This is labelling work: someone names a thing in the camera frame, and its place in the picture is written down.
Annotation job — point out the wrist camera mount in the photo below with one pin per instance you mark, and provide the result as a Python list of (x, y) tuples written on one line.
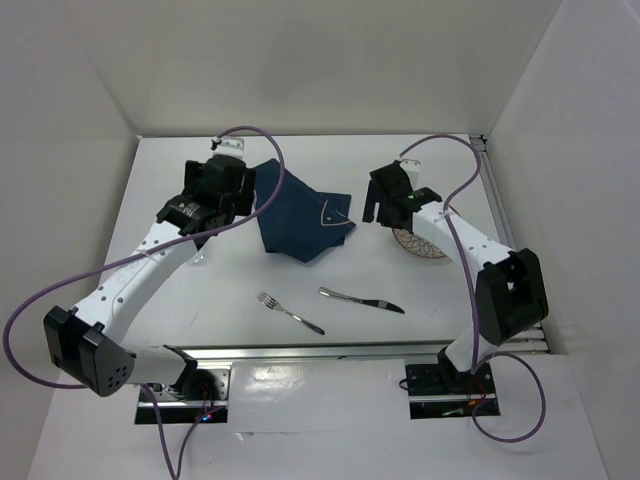
[(412, 168), (228, 146)]

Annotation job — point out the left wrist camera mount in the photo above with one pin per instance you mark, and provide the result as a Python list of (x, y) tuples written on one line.
[(228, 146)]

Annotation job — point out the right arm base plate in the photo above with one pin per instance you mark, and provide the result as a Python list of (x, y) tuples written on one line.
[(430, 398)]

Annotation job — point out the clear drinking glass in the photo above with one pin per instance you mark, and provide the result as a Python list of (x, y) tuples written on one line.
[(198, 258)]

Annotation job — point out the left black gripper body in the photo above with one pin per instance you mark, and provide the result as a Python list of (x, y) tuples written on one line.
[(241, 201)]

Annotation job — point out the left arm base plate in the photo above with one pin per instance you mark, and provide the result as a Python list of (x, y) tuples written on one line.
[(207, 396)]

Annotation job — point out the aluminium side rail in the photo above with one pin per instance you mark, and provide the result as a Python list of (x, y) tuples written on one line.
[(532, 341)]

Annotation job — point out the aluminium front rail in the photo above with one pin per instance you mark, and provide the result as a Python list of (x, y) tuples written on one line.
[(313, 352)]

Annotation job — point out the navy blue fish placemat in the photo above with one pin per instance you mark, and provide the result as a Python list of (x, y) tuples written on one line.
[(302, 223)]

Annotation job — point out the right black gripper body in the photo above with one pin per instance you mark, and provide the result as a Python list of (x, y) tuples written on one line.
[(383, 217)]

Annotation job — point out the patterned ceramic plate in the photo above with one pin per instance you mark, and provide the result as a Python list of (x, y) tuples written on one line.
[(417, 246)]

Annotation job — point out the silver fork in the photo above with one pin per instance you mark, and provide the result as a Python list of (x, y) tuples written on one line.
[(275, 305)]

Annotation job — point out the silver table knife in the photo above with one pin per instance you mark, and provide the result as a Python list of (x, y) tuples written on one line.
[(375, 303)]

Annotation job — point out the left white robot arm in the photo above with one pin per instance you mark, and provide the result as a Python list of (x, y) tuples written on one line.
[(85, 341)]

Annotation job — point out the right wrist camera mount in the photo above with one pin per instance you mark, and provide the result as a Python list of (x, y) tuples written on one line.
[(412, 168)]

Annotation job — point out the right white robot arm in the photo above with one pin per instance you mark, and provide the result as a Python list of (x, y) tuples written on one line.
[(507, 286)]

